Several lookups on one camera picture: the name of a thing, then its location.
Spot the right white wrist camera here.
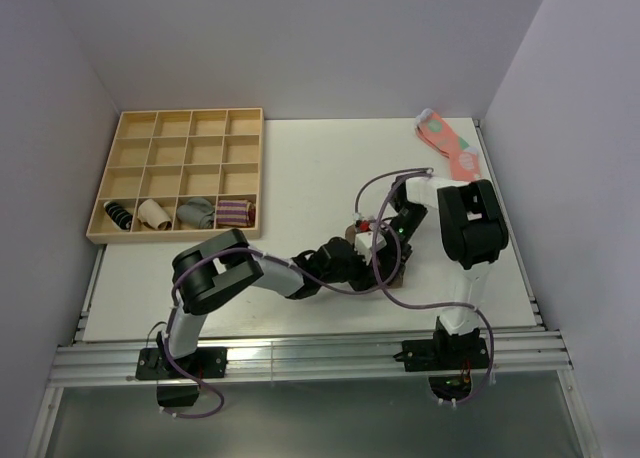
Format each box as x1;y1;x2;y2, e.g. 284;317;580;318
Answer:
353;212;375;232

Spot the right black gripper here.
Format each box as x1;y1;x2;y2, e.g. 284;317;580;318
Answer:
376;204;428;285

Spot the black white rolled sock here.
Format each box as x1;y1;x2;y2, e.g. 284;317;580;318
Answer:
103;201;133;231

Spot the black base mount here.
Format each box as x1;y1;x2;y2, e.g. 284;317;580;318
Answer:
135;346;227;409
393;327;490;405

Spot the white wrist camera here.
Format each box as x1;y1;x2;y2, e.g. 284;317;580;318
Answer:
353;212;375;232
354;220;386;265

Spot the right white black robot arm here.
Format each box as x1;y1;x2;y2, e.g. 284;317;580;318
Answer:
389;172;509;368

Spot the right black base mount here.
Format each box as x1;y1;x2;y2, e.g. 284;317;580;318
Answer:
393;327;490;405

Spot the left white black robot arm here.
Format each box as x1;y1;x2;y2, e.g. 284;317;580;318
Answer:
158;228;411;377

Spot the grey rolled sock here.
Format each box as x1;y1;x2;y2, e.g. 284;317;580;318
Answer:
176;197;215;229

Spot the purple striped rolled sock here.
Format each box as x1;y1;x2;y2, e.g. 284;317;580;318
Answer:
215;199;256;228

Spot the wooden compartment tray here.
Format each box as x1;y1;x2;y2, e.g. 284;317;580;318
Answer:
86;108;264;244

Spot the pink patterned sock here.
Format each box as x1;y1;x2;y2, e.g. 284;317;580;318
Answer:
414;108;482;182

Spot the beige rolled sock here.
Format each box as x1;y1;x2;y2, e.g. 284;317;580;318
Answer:
137;199;172;231

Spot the aluminium frame rail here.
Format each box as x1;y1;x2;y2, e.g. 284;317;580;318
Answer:
46;329;573;388

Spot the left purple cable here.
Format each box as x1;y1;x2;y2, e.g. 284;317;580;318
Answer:
157;222;401;419

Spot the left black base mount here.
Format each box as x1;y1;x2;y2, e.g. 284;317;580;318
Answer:
135;346;227;409

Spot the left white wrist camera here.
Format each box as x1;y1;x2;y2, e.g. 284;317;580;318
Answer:
354;220;386;265

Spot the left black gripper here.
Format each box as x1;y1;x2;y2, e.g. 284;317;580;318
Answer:
320;247;383;295

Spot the brown sock with striped cuff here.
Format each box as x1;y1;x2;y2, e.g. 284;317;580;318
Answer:
345;226;405;288

